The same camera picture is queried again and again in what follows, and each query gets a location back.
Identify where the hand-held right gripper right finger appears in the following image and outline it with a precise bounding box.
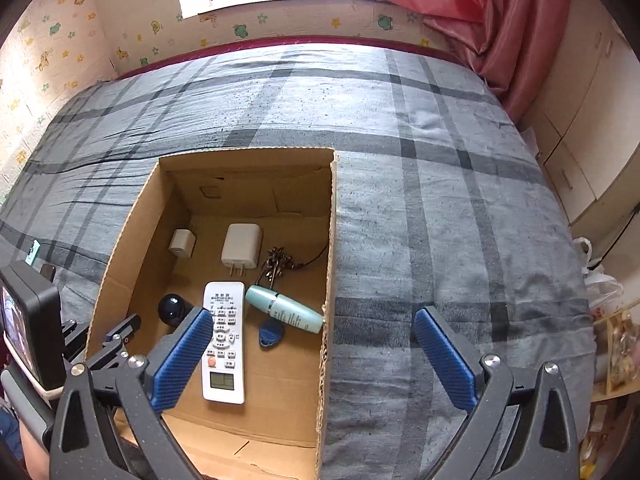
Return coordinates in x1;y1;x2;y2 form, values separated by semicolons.
412;305;581;480

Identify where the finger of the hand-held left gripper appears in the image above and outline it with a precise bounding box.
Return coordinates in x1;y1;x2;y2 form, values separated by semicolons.
102;314;142;361
60;317;91;361

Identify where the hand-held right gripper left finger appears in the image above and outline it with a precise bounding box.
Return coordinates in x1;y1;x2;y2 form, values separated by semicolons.
50;306;215;480

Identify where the white remote control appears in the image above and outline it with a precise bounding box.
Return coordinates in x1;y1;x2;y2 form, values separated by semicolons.
201;281;247;405

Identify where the dark glossy ball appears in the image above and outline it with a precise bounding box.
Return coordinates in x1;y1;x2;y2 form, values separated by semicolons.
158;292;193;326

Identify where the bronze keychain with blue fob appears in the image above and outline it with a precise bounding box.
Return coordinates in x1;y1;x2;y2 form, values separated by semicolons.
257;245;332;350

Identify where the brown cardboard box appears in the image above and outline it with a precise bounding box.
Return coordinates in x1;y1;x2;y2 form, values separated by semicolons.
85;147;338;478

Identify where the small white charger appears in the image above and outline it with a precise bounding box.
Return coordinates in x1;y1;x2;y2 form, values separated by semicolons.
168;229;197;259

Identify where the light blue tube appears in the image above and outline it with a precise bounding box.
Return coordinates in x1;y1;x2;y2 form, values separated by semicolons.
245;285;324;334

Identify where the large white charger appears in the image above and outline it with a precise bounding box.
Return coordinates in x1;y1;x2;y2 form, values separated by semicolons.
221;223;263;278

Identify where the person's left forearm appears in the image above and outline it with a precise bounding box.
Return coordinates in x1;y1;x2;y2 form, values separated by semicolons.
20;422;53;478

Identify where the blue patterned cloth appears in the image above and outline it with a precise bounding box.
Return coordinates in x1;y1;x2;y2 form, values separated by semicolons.
0;400;23;461

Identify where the wooden shelf with clutter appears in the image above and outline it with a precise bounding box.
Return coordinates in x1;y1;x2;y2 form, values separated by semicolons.
580;310;638;461

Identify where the white plastic bag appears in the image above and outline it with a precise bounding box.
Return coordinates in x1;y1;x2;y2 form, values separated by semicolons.
572;237;623;311

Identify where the grey plaid blanket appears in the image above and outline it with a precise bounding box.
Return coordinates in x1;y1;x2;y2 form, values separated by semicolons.
0;42;596;480

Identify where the beige wardrobe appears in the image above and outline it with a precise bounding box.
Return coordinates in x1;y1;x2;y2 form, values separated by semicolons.
520;0;640;226

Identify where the red mattress edge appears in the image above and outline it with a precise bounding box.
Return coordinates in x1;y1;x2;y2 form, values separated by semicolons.
115;35;451;81

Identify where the pink curtain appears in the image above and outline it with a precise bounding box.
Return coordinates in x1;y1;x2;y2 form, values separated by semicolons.
380;0;576;121

